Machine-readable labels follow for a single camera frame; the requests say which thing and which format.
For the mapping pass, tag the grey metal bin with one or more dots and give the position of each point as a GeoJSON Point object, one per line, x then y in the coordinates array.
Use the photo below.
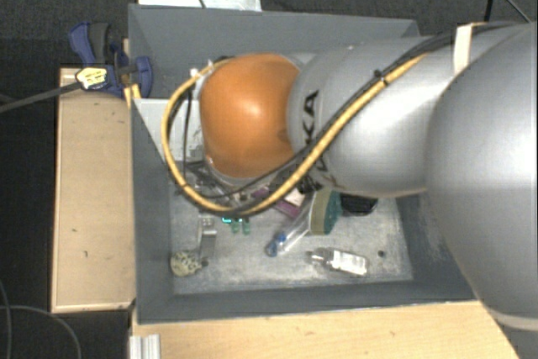
{"type": "Point", "coordinates": [244, 260]}

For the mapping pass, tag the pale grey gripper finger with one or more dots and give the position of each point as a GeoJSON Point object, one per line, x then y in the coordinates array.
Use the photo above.
{"type": "Point", "coordinates": [204, 223]}
{"type": "Point", "coordinates": [212, 244]}

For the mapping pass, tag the black cylinder on white bracket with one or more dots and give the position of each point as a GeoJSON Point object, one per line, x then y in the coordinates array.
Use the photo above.
{"type": "Point", "coordinates": [306, 184]}

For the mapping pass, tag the black rounded thing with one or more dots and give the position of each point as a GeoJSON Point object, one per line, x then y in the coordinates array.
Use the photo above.
{"type": "Point", "coordinates": [358, 204]}

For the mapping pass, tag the green and white sponge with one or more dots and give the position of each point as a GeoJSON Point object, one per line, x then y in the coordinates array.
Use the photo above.
{"type": "Point", "coordinates": [325, 214]}

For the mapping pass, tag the beige spotted round toy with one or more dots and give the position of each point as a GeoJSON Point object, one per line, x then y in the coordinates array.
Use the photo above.
{"type": "Point", "coordinates": [185, 263]}

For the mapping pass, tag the pale wood flat board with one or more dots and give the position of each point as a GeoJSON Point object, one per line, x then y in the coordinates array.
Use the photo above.
{"type": "Point", "coordinates": [94, 197]}

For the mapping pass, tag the purple packet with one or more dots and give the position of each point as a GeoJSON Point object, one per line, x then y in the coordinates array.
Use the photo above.
{"type": "Point", "coordinates": [288, 209]}

